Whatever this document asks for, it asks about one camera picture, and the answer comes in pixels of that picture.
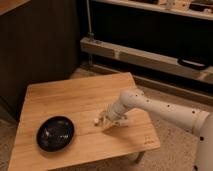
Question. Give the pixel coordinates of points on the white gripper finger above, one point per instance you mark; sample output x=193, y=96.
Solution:
x=102, y=115
x=107, y=124

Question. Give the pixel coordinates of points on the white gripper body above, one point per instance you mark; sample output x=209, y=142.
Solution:
x=113, y=112

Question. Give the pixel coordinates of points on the white plastic bottle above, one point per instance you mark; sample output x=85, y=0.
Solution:
x=122, y=122

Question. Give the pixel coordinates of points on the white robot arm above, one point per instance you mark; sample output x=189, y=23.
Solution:
x=198, y=122

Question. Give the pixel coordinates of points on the black ceramic bowl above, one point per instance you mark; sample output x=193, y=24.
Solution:
x=55, y=134

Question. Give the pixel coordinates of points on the wooden table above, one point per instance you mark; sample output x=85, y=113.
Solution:
x=81, y=100

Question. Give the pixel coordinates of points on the wooden beam shelf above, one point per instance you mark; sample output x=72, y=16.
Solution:
x=145, y=59

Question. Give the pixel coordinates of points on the metal pole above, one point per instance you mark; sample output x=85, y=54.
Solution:
x=90, y=31

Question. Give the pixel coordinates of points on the upper wooden shelf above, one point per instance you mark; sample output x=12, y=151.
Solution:
x=159, y=8

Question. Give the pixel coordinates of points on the black handle object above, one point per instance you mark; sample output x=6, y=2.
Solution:
x=192, y=65

